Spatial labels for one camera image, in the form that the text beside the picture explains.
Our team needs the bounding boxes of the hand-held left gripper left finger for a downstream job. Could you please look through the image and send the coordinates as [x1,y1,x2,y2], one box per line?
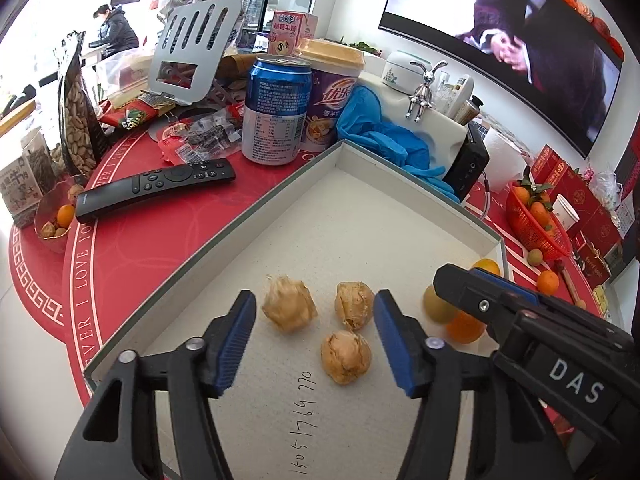
[54,290,257,480]

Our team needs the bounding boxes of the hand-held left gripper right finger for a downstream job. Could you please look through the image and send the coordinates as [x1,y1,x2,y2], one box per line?
[372,290,568,480]

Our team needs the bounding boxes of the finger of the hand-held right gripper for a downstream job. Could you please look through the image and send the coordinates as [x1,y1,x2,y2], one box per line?
[472,267,601,328]
[433,262,542,341]

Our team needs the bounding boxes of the small orange tangerine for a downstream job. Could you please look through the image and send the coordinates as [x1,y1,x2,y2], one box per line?
[536,270,560,297]

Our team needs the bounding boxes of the shallow grey cardboard box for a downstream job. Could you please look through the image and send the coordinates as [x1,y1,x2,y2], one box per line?
[82,139,509,480]

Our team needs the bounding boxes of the red plastic basket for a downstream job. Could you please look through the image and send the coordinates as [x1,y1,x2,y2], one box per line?
[505,185,572,261]

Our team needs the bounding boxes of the long bamboo back scratcher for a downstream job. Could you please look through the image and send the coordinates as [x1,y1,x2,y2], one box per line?
[554,259,587,309]

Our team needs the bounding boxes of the heap of leafy tangerines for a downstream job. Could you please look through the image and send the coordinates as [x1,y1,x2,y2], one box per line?
[511,167,557,235]

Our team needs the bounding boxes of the red apple gift box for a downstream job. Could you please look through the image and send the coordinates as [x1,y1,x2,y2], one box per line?
[572,239,614,289]

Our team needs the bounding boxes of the white patterned paper cup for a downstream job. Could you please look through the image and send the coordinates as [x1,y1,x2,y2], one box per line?
[552,193,581,234]

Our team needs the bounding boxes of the white paper towel roll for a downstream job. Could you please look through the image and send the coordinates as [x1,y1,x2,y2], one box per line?
[482,127,531,194]

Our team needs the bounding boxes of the black portable radio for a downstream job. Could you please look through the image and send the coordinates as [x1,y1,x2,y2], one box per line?
[442,122,490,204]

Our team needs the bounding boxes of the clear plastic bag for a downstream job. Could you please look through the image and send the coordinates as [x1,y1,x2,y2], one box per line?
[589,170,624,202]

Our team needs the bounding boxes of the white ceramic storage holder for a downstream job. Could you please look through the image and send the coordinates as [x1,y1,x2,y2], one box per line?
[357,70,469,182]

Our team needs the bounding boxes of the black remote control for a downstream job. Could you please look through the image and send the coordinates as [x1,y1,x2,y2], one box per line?
[75,157,237,224]

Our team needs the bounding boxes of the crumpled blue rubber gloves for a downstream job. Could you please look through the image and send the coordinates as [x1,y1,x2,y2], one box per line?
[337,85,459,202]

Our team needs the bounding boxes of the brown small bottle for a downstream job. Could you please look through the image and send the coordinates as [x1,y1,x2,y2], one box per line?
[452,96,484,126]

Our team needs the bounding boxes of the white small bottle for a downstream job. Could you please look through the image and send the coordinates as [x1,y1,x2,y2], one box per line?
[440,75,474,116]

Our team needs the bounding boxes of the silver rabbit figurine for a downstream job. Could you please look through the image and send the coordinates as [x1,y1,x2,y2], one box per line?
[405,60,449,124]

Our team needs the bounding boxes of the small red paper bowl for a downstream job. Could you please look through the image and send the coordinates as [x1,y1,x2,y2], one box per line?
[33,180,87,254]

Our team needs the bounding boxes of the black white candy wrappers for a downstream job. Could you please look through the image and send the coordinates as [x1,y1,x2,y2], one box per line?
[184,111,247,157]

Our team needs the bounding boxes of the white lidded jar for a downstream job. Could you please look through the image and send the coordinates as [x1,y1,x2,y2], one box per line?
[382,50,426,92]

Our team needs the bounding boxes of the blue drink can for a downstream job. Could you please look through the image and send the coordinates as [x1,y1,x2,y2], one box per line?
[241,56,314,166]

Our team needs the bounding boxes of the purple yellow-lidded drink cup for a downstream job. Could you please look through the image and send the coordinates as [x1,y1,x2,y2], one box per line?
[294,38,366,154]

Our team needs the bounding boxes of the green red snack packet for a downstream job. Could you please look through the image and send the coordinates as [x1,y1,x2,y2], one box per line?
[102,101,174,132]

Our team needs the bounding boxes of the printed seed bag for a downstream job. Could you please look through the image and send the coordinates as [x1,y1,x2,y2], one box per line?
[0,132,57,229]

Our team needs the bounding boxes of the green potted plant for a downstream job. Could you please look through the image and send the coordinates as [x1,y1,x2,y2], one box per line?
[339,35,382,57]

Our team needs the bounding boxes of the black pistachio bag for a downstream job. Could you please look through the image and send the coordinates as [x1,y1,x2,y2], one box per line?
[53,31,109,179]

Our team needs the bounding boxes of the clear plastic container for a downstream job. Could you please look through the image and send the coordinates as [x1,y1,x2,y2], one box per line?
[94,52,157,107]

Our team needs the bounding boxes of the orange paper garland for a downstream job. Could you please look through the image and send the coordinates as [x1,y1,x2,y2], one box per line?
[500,0,627,62]

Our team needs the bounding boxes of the silver slotted metal stand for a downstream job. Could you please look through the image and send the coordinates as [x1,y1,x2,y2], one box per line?
[147,0,244,106]

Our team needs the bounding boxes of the pink milk carton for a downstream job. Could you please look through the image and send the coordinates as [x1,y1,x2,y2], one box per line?
[267,10,320,57]

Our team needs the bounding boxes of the grey radio cable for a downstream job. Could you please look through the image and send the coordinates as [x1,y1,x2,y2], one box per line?
[478,172,497,222]

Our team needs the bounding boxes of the wall television screen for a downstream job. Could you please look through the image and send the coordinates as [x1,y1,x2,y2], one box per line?
[378,0,627,159]

